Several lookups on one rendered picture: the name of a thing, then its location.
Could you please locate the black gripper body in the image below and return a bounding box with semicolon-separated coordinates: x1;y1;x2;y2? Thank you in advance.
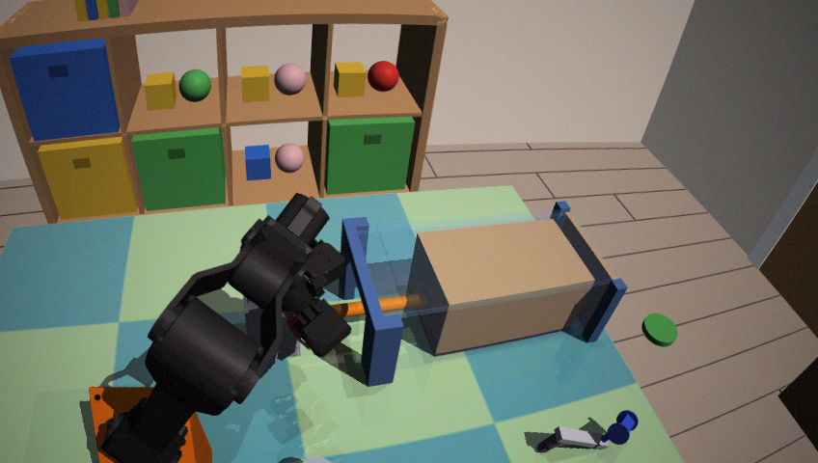
282;275;351;357

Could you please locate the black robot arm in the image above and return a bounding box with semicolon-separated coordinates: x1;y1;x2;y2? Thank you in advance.
101;193;345;463

